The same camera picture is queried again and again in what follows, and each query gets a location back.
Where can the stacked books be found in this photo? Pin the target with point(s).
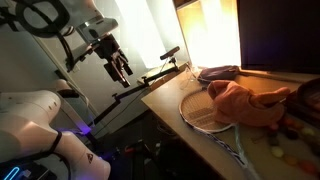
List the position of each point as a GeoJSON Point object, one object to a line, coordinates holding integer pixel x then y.
{"type": "Point", "coordinates": [302, 111]}

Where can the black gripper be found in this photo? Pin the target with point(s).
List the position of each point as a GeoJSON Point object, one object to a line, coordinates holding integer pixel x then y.
{"type": "Point", "coordinates": [110, 50]}

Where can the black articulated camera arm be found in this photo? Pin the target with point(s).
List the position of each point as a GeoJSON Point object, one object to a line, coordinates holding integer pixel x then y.
{"type": "Point", "coordinates": [118, 98]}

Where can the white blue tennis racket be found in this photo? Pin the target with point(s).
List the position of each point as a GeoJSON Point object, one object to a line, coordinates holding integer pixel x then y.
{"type": "Point", "coordinates": [197, 110]}

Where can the orange towel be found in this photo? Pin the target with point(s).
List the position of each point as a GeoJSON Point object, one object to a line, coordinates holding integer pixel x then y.
{"type": "Point", "coordinates": [234, 103]}

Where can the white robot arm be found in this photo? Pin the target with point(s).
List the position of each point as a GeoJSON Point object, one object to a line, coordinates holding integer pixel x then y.
{"type": "Point", "coordinates": [26, 134]}

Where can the black computer monitor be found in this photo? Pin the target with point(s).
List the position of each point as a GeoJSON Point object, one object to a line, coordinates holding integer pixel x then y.
{"type": "Point", "coordinates": [280, 35]}

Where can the black camera on stand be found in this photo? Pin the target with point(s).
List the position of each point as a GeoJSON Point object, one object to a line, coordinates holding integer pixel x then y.
{"type": "Point", "coordinates": [170, 53]}

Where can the colourful felt ball garland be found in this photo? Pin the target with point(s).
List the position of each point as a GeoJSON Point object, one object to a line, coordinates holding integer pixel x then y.
{"type": "Point", "coordinates": [294, 131]}

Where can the dark round bowl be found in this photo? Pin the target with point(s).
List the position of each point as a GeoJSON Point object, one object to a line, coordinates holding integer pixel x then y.
{"type": "Point", "coordinates": [309, 94]}

